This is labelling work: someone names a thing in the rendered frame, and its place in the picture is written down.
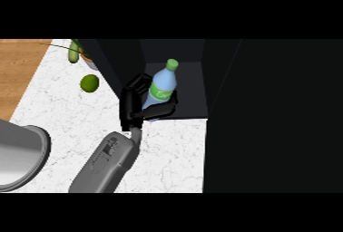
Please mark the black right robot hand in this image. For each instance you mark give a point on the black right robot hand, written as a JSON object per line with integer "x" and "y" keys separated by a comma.
{"x": 129, "y": 105}

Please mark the blue water bottle green cap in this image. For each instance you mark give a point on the blue water bottle green cap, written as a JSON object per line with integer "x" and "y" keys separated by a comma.
{"x": 163, "y": 81}

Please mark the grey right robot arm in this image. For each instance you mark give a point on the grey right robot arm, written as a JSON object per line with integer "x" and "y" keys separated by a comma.
{"x": 106, "y": 163}

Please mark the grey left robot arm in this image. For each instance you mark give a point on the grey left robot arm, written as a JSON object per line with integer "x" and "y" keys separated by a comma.
{"x": 18, "y": 157}

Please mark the dark grey cabinet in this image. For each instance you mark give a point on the dark grey cabinet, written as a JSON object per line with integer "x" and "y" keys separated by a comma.
{"x": 193, "y": 87}

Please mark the green lime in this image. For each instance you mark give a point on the green lime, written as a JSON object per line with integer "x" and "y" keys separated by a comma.
{"x": 89, "y": 83}

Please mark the brown plant pot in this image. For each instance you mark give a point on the brown plant pot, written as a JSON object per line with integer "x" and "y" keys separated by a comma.
{"x": 89, "y": 62}

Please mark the green potted plant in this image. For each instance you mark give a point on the green potted plant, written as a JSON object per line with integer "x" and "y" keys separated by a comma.
{"x": 73, "y": 53}

